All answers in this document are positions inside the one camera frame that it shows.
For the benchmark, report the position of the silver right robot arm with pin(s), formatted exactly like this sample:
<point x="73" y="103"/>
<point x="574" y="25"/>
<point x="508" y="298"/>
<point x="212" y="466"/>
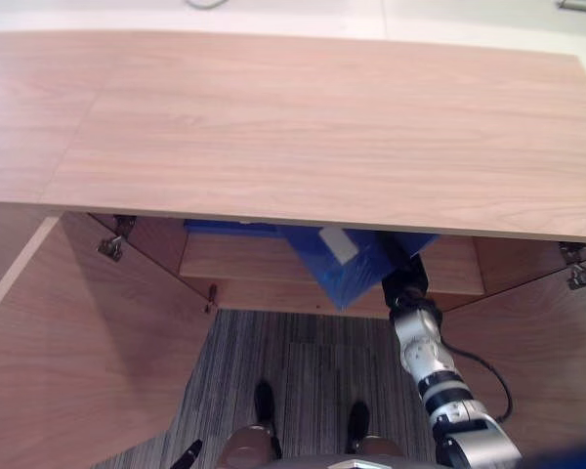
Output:
<point x="434" y="366"/>

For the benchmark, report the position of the robot left leg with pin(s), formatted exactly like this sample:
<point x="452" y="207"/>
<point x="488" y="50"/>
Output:
<point x="261" y="420"/>

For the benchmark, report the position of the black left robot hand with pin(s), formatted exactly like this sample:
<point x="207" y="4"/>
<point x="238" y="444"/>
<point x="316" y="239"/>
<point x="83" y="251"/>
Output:
<point x="188" y="454"/>

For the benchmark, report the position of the wooden cabinet door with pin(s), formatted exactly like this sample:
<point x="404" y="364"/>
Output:
<point x="78" y="352"/>
<point x="542" y="352"/>

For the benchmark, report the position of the wooden cabinet shelf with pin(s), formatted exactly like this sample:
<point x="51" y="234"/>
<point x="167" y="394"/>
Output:
<point x="244" y="266"/>

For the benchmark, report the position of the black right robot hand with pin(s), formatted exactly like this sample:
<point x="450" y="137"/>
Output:
<point x="404" y="283"/>

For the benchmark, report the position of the wooden office cabinet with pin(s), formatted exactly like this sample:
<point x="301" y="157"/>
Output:
<point x="293" y="132"/>

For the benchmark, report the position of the robot right leg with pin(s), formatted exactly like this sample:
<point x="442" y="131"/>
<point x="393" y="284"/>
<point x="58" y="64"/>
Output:
<point x="364" y="430"/>

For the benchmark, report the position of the metal door hinge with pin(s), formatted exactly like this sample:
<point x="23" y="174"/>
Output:
<point x="578" y="268"/>
<point x="114" y="242"/>
<point x="210" y="298"/>

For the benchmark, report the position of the white folder label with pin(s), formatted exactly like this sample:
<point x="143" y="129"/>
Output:
<point x="341" y="245"/>

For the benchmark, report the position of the silver robot torso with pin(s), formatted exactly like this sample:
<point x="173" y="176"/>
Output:
<point x="354" y="463"/>

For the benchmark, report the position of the robot leg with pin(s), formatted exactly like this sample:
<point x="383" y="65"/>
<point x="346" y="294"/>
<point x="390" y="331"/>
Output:
<point x="261" y="420"/>
<point x="364" y="430"/>

